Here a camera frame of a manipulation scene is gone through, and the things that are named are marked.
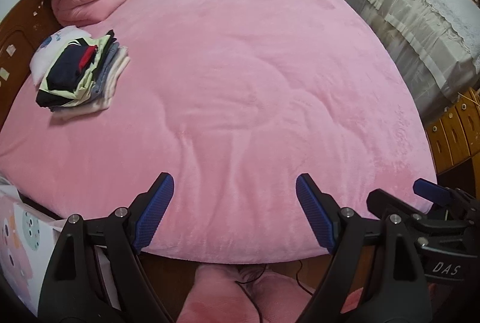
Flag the wooden drawer cabinet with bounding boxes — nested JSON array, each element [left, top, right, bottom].
[[425, 88, 480, 174]]

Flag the wooden headboard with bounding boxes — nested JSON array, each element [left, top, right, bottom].
[[0, 0, 61, 123]]

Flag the white cartoon pillow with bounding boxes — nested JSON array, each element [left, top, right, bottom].
[[29, 26, 91, 88]]

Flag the stack of folded clothes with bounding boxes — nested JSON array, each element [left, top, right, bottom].
[[36, 30, 130, 121]]

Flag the pink fleece bed blanket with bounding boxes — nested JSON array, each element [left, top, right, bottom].
[[1, 0, 435, 264]]

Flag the black cable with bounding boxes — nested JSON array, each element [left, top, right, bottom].
[[233, 258, 316, 323]]

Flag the grey lace-covered furniture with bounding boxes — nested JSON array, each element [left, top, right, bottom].
[[345, 0, 479, 123]]

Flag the white cartoon storage box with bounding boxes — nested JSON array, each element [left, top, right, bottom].
[[0, 176, 113, 318]]

